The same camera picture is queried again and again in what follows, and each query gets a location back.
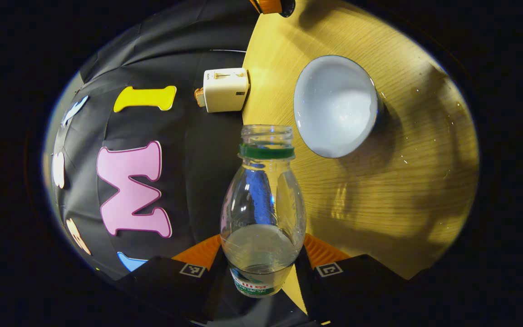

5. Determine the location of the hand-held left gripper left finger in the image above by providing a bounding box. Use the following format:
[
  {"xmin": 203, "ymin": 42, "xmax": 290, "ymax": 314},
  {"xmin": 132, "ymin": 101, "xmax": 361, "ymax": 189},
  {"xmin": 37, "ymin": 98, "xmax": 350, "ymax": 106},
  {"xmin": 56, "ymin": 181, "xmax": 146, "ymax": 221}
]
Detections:
[{"xmin": 115, "ymin": 234, "xmax": 244, "ymax": 325}]

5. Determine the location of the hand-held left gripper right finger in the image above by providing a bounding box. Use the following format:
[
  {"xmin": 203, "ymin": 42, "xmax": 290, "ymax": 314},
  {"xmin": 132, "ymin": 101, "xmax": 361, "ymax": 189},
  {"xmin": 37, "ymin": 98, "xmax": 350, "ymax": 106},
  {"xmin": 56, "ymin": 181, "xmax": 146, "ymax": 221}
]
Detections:
[{"xmin": 295, "ymin": 233, "xmax": 430, "ymax": 325}]

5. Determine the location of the clear plastic water bottle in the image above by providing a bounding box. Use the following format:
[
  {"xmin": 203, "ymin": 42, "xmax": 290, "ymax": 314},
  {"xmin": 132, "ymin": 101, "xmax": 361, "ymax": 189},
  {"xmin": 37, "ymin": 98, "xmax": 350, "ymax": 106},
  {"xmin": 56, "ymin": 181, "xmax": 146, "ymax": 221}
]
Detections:
[{"xmin": 220, "ymin": 125, "xmax": 307, "ymax": 298}]

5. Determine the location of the white teacup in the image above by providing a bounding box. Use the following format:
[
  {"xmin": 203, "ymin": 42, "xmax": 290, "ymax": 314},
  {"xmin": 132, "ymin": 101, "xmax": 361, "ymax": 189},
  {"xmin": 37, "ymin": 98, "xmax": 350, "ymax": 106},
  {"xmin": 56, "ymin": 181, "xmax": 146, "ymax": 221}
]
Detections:
[{"xmin": 294, "ymin": 55, "xmax": 385, "ymax": 159}]

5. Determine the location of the white toaster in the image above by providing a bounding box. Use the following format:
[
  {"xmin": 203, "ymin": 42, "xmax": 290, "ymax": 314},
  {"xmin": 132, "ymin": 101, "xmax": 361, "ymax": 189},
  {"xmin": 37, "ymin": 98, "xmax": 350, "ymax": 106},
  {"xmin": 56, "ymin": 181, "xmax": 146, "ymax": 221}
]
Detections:
[{"xmin": 202, "ymin": 68, "xmax": 250, "ymax": 113}]

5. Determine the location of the black backdrop cloth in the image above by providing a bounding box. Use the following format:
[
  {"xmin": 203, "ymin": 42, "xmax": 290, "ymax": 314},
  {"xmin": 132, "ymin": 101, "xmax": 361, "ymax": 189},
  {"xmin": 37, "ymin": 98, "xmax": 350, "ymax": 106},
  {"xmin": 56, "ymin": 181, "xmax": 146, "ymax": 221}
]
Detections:
[{"xmin": 44, "ymin": 0, "xmax": 262, "ymax": 282}]

